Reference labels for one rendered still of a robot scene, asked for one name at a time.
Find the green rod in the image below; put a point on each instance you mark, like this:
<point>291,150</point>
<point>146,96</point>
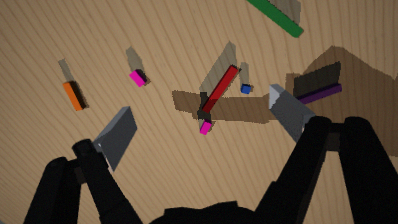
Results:
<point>277,16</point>

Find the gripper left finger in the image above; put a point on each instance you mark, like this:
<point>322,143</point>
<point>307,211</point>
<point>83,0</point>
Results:
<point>57,198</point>

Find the orange rod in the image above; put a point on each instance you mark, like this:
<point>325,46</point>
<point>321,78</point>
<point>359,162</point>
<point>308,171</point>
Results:
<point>74,95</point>

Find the purple rod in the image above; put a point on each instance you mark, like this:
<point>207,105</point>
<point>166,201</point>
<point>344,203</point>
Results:
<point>320,93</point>

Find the red rod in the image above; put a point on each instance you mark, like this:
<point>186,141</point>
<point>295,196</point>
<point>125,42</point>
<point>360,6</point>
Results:
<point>219,89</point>

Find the small blue block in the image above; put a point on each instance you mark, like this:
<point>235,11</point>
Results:
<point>245,89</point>

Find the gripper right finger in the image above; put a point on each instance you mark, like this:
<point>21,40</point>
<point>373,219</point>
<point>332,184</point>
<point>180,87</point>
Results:
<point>370,177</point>

